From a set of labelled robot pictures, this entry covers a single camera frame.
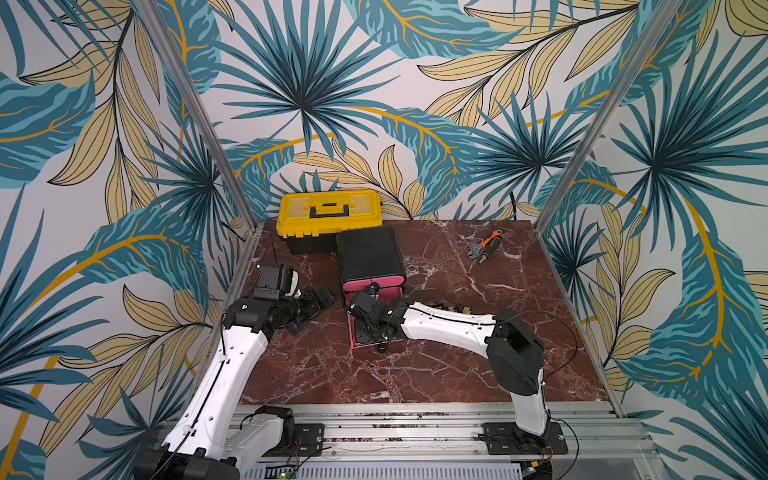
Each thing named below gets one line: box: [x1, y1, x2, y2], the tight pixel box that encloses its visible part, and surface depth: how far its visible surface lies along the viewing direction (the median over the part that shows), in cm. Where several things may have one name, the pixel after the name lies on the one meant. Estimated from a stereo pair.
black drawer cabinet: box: [336, 227, 407, 291], surface depth 92 cm
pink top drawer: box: [343, 276, 405, 292], surface depth 86 cm
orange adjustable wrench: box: [467, 229, 503, 259], surface depth 113 cm
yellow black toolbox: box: [276, 189, 383, 255], surface depth 102 cm
